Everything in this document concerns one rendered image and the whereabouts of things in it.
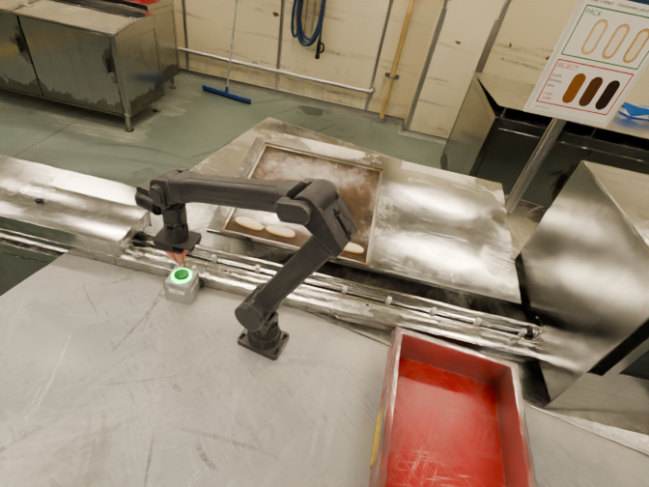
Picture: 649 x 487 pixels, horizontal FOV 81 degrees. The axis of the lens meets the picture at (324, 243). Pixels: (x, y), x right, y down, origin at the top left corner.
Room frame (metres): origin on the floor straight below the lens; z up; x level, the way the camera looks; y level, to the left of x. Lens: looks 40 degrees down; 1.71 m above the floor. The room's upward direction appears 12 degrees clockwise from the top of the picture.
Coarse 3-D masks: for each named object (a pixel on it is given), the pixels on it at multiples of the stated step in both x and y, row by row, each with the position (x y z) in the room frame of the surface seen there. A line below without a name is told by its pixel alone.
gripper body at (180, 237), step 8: (184, 224) 0.69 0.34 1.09; (160, 232) 0.70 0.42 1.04; (168, 232) 0.67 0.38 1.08; (176, 232) 0.67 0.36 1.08; (184, 232) 0.68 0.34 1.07; (192, 232) 0.72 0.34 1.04; (160, 240) 0.67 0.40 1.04; (168, 240) 0.67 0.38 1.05; (176, 240) 0.67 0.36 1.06; (184, 240) 0.68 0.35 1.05; (192, 240) 0.69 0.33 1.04; (184, 248) 0.66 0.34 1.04; (192, 248) 0.67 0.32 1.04
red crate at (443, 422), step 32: (416, 384) 0.56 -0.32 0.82; (448, 384) 0.58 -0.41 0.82; (480, 384) 0.60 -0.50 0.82; (416, 416) 0.47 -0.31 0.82; (448, 416) 0.49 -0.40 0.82; (480, 416) 0.51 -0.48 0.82; (416, 448) 0.39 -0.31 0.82; (448, 448) 0.41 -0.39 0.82; (480, 448) 0.42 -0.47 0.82; (416, 480) 0.33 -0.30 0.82; (448, 480) 0.34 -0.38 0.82; (480, 480) 0.35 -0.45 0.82
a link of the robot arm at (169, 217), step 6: (174, 204) 0.69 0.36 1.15; (180, 204) 0.69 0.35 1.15; (156, 210) 0.69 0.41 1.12; (162, 210) 0.67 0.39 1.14; (168, 210) 0.67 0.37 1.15; (174, 210) 0.67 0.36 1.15; (180, 210) 0.68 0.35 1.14; (162, 216) 0.67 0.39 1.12; (168, 216) 0.67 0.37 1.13; (174, 216) 0.67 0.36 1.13; (180, 216) 0.68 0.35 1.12; (186, 216) 0.70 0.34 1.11; (168, 222) 0.67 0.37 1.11; (174, 222) 0.67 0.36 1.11; (180, 222) 0.68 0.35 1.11
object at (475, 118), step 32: (480, 96) 2.96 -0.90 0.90; (512, 96) 2.78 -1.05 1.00; (480, 128) 2.64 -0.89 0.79; (512, 128) 2.43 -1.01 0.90; (544, 128) 2.42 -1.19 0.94; (576, 128) 2.55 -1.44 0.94; (608, 128) 2.45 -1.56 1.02; (640, 128) 2.64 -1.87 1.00; (448, 160) 3.10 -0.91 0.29; (480, 160) 2.43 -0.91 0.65; (512, 160) 2.42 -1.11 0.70; (544, 160) 2.42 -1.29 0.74; (576, 160) 2.41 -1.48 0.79; (608, 160) 2.40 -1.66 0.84; (640, 160) 2.40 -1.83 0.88; (544, 192) 2.41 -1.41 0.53
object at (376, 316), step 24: (24, 240) 0.75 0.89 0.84; (48, 240) 0.75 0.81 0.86; (120, 264) 0.74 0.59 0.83; (144, 264) 0.74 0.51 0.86; (168, 264) 0.76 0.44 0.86; (192, 264) 0.78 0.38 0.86; (216, 288) 0.73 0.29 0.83; (240, 288) 0.73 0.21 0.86; (312, 312) 0.72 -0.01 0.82; (336, 312) 0.72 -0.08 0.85; (360, 312) 0.73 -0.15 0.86; (384, 312) 0.75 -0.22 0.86; (408, 312) 0.77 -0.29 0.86; (432, 336) 0.71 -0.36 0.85; (456, 336) 0.71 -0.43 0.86; (480, 336) 0.73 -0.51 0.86; (504, 336) 0.75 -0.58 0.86; (528, 360) 0.70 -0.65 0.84
